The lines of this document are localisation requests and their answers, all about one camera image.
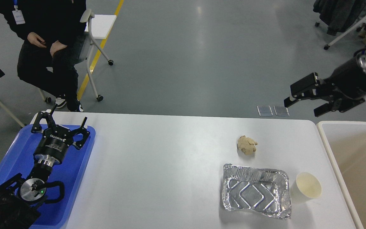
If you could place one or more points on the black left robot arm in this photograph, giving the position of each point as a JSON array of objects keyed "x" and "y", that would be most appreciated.
[{"x": 41, "y": 173}]

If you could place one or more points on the left floor plate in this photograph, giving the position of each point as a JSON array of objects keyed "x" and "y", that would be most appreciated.
[{"x": 264, "y": 110}]

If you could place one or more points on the chair with grey jacket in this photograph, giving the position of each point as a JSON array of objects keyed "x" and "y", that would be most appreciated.
[{"x": 341, "y": 16}]

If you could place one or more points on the seated person in black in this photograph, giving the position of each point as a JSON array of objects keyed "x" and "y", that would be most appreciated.
[{"x": 53, "y": 37}]

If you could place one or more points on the beige plastic bin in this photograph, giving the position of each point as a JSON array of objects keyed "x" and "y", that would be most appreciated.
[{"x": 345, "y": 144}]

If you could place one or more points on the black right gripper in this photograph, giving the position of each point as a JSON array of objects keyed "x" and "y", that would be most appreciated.
[{"x": 349, "y": 78}]

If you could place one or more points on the aluminium foil tray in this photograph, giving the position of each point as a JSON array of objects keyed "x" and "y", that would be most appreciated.
[{"x": 263, "y": 191}]

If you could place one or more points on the floor plate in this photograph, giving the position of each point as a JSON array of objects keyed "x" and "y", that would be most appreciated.
[
  {"x": 264, "y": 110},
  {"x": 281, "y": 111}
]

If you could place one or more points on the right floor plate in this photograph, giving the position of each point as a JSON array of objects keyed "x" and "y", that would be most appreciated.
[{"x": 281, "y": 111}]

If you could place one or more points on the crumpled brown paper ball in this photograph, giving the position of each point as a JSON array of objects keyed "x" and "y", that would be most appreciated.
[{"x": 246, "y": 145}]

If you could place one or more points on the white office chair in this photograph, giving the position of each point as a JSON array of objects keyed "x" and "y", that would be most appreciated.
[{"x": 88, "y": 47}]

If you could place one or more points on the white paper cup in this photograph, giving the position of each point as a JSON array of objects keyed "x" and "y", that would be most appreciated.
[{"x": 306, "y": 187}]

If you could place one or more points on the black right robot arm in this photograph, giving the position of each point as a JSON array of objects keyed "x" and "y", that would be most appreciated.
[{"x": 313, "y": 78}]

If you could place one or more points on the blue plastic tray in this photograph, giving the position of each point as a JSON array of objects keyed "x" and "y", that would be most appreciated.
[{"x": 19, "y": 159}]

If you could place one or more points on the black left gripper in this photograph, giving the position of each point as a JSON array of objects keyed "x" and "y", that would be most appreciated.
[{"x": 54, "y": 144}]

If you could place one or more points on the white foam board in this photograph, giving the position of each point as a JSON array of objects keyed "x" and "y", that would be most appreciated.
[{"x": 102, "y": 25}]

